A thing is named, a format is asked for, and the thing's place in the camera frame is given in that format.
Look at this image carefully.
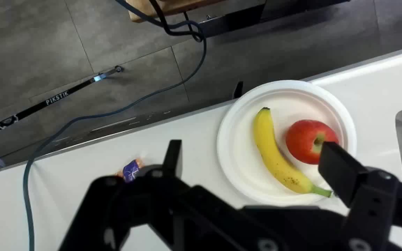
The small blue wrapped packet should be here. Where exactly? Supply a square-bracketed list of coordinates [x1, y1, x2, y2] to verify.
[117, 157, 142, 182]

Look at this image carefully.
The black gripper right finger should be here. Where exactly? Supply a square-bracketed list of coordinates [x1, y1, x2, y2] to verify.
[318, 142, 368, 207]

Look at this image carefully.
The black cable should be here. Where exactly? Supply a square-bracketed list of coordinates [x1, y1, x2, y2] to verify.
[149, 0, 205, 41]

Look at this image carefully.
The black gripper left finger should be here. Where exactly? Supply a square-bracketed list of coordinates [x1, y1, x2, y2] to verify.
[162, 139, 183, 177]

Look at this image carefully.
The white paper plate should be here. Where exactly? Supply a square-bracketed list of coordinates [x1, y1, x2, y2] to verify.
[216, 81, 357, 206]

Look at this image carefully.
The red apple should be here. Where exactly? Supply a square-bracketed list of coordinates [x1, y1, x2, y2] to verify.
[285, 120, 339, 164]

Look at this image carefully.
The blue grey cable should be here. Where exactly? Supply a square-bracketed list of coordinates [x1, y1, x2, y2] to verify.
[21, 0, 209, 251]

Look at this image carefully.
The black tripod leg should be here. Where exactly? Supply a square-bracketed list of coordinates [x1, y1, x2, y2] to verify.
[0, 65, 124, 131]

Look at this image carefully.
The yellow banana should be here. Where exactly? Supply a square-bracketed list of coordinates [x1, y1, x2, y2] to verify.
[253, 107, 332, 198]

